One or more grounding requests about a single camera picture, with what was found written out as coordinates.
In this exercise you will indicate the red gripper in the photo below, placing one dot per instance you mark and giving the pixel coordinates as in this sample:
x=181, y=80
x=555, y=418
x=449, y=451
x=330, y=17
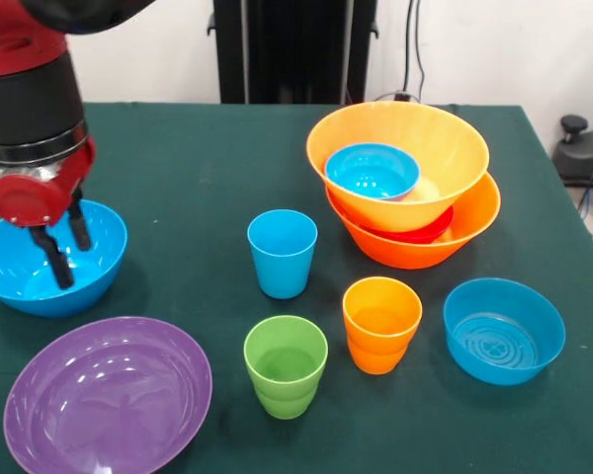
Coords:
x=25, y=202

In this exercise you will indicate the large blue bowl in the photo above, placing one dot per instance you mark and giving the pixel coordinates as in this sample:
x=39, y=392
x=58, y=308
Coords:
x=104, y=266

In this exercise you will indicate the small cyan bowl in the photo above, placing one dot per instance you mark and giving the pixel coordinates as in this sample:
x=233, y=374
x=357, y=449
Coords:
x=370, y=173

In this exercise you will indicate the small magenta bowl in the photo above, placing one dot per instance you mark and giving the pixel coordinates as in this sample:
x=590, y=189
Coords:
x=425, y=232

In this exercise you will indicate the large orange bowl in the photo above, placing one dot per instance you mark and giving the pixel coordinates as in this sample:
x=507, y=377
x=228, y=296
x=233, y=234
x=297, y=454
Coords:
x=449, y=148
x=405, y=257

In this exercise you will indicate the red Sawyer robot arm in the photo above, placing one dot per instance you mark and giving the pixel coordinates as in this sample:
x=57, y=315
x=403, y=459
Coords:
x=29, y=99

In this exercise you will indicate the large purple bowl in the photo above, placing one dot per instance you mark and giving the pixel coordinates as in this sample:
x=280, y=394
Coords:
x=109, y=395

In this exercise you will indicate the dark green tablecloth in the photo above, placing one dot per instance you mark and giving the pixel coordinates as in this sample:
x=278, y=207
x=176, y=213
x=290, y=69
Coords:
x=202, y=148

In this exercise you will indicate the blue cup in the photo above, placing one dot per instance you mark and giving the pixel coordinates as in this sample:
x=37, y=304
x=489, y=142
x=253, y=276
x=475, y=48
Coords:
x=281, y=266

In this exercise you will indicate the green cup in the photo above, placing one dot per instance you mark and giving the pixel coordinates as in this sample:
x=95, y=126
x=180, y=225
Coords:
x=285, y=390

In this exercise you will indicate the orange cup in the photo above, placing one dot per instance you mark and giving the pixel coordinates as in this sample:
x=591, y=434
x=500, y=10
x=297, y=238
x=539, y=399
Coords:
x=380, y=345

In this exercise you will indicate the blue ribbed-bottom bowl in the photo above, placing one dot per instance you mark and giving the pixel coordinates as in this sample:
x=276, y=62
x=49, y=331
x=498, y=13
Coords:
x=504, y=340

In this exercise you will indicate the black pedestal foot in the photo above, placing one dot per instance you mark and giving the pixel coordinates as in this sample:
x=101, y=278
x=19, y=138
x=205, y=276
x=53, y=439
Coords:
x=583, y=158

